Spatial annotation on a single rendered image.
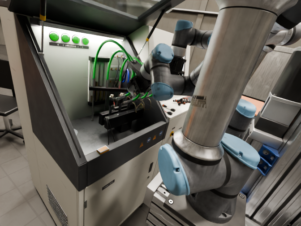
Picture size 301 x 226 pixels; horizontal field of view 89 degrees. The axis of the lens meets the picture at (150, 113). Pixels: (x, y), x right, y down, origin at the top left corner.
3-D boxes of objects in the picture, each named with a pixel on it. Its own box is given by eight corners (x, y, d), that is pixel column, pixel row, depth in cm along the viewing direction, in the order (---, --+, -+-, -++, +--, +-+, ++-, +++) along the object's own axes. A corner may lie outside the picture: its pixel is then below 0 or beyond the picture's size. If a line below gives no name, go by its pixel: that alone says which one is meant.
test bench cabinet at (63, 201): (79, 271, 103) (78, 193, 69) (44, 208, 132) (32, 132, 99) (146, 202, 155) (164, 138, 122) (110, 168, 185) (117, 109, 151)
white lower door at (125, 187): (83, 260, 100) (84, 190, 71) (81, 257, 101) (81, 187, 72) (147, 197, 148) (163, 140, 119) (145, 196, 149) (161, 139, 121)
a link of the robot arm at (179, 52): (168, 45, 73) (176, 46, 79) (165, 54, 74) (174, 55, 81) (181, 47, 69) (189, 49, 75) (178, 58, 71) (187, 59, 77)
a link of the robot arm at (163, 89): (187, 94, 53) (182, 67, 56) (157, 92, 49) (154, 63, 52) (175, 102, 60) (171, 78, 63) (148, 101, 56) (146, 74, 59)
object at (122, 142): (87, 187, 72) (87, 161, 66) (82, 181, 75) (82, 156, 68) (161, 140, 119) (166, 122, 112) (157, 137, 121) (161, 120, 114)
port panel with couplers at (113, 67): (109, 89, 123) (113, 48, 110) (107, 87, 125) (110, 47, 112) (122, 87, 133) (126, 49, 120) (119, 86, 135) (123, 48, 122)
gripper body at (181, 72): (174, 84, 75) (181, 58, 70) (160, 78, 79) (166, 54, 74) (182, 82, 81) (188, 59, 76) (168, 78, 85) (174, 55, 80)
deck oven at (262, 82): (267, 99, 732) (293, 51, 640) (269, 106, 626) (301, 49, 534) (230, 88, 804) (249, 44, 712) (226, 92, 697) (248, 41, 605)
